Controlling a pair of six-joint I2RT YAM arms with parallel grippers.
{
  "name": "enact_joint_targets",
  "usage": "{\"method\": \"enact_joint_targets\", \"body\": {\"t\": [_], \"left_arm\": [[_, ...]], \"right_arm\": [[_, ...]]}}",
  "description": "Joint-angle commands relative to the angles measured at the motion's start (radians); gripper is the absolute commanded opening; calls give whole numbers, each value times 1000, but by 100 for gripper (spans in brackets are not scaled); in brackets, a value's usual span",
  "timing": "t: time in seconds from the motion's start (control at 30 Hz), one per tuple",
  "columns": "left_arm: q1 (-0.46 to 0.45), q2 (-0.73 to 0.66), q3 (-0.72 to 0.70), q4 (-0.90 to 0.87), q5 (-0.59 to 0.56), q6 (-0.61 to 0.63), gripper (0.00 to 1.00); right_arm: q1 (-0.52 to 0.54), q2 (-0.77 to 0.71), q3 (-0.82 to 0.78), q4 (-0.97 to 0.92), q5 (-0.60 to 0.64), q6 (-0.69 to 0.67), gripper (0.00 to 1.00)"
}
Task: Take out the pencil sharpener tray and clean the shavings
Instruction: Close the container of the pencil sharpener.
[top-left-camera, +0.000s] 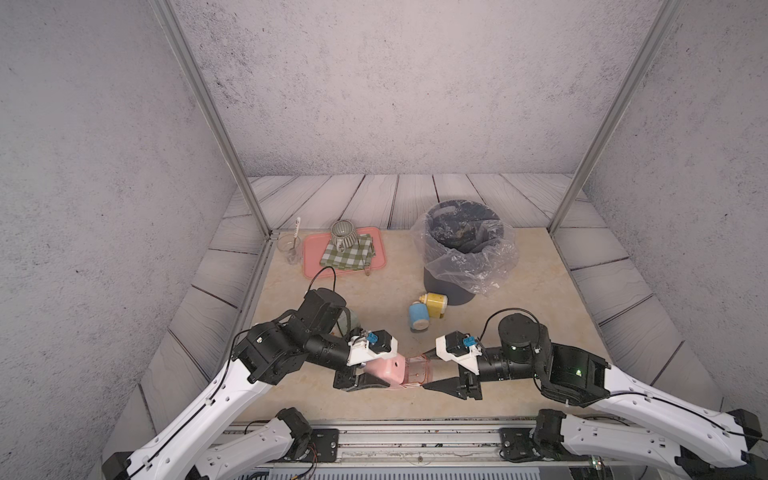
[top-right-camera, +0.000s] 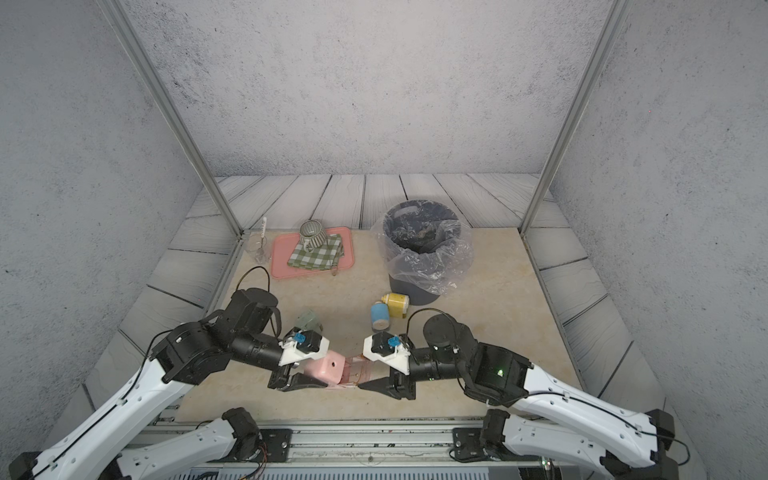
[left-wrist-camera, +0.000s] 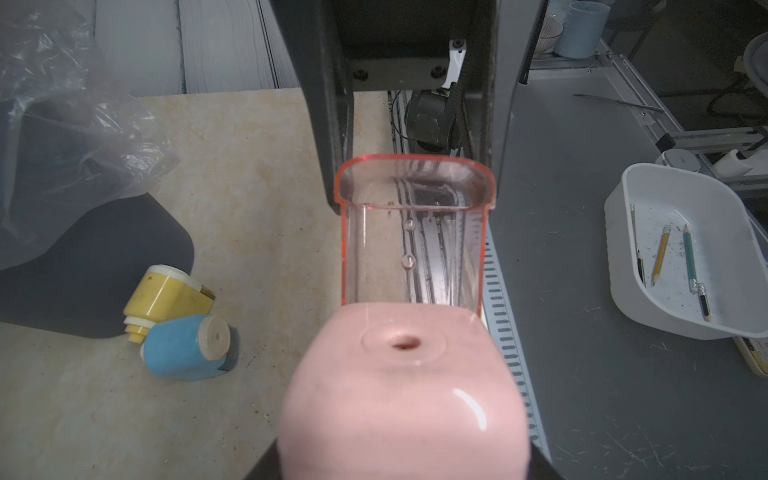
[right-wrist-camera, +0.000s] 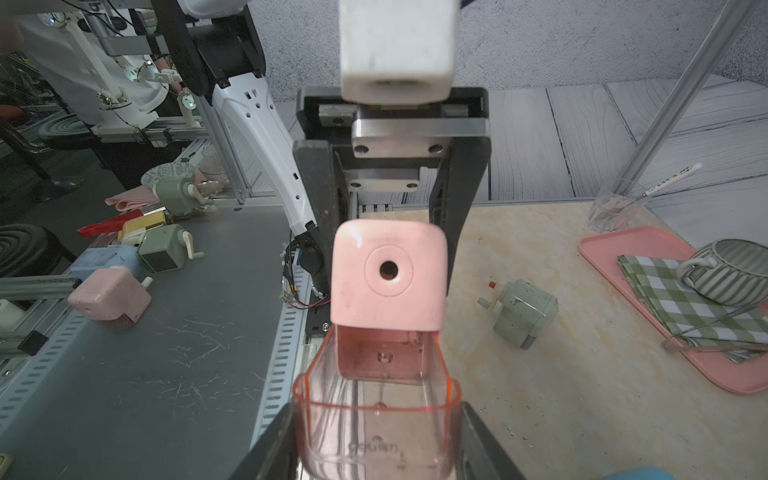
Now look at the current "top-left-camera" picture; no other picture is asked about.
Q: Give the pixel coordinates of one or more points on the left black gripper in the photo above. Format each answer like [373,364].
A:
[351,382]

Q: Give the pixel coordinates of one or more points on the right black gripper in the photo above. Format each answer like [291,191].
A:
[458,386]

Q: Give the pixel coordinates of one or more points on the pink sharpener shavings tray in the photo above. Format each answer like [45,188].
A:
[418,371]

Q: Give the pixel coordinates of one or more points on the pink pencil sharpener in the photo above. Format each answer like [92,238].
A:
[391,370]

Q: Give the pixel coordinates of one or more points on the blue pencil sharpener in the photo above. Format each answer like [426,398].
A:
[419,319]

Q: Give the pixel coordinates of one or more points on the green white pencil sharpener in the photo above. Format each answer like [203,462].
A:
[347,322]

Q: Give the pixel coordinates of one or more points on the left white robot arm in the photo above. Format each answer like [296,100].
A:
[259,359]

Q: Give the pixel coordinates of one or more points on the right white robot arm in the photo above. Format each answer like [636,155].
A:
[650,426]

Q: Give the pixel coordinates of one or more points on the pink plastic tray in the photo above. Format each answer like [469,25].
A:
[314,246]

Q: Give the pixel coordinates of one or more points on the green checkered cloth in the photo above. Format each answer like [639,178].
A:
[357,257]

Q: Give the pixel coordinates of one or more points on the clear plastic bin liner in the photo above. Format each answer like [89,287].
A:
[492,258]

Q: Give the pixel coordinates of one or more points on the dark grey trash bin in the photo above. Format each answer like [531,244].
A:
[459,252]

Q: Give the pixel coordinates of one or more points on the ribbed grey cup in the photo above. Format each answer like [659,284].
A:
[344,235]

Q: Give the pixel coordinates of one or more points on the clear glass with stick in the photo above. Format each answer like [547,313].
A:
[289,244]

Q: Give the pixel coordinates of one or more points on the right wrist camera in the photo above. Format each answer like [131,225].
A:
[460,348]

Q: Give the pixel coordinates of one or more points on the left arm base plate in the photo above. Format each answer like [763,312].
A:
[320,446]

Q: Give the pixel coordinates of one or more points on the aluminium mounting rail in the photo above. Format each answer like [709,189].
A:
[448,449]

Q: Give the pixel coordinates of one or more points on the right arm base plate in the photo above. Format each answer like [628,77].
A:
[517,445]

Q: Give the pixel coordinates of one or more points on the left metal frame post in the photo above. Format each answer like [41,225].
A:
[172,28]

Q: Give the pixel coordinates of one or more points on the metal frame post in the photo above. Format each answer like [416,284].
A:
[172,28]
[642,62]

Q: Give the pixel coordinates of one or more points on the right metal frame post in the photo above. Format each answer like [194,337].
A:
[642,62]

